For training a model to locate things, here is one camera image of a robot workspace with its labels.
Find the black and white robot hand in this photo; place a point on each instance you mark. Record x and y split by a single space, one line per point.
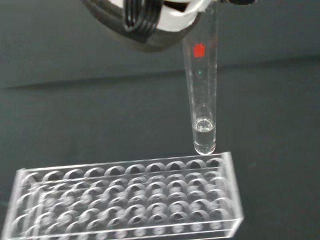
140 22

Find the clear plastic test tube rack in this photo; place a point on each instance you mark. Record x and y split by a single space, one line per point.
130 197

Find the black bench cloth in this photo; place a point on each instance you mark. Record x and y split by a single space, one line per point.
75 112

